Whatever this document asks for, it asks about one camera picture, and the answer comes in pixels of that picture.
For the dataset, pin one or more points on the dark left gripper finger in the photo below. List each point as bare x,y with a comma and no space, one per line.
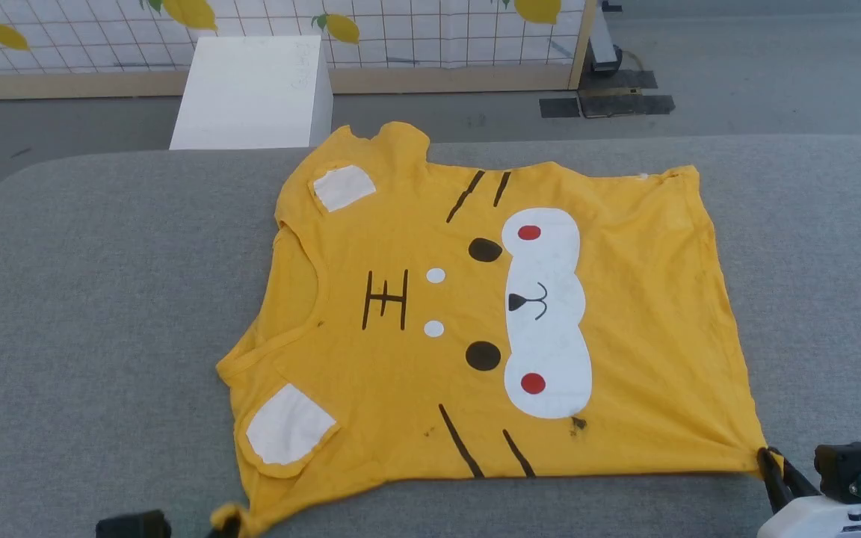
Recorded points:
223,531

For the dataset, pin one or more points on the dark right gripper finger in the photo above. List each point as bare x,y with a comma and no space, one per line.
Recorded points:
800,482
773,478

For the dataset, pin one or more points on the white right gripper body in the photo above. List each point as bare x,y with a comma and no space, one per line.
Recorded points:
819,519

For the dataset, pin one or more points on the yellow tiger face t-shirt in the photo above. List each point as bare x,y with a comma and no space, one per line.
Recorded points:
490,314

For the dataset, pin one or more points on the small black floor tape patch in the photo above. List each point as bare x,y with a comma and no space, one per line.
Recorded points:
559,107

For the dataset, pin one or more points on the white box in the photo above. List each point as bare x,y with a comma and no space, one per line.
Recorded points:
251,93

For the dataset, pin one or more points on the grey metal stand leg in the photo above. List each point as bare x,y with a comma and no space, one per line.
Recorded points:
604,45

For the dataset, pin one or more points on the lemon print grid partition screen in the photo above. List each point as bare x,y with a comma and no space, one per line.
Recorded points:
400,37

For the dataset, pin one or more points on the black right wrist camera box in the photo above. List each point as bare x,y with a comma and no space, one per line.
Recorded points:
845,463

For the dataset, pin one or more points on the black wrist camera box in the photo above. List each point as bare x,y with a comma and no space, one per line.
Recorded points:
845,463
133,525

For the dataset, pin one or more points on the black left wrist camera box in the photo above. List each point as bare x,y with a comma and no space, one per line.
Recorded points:
133,525

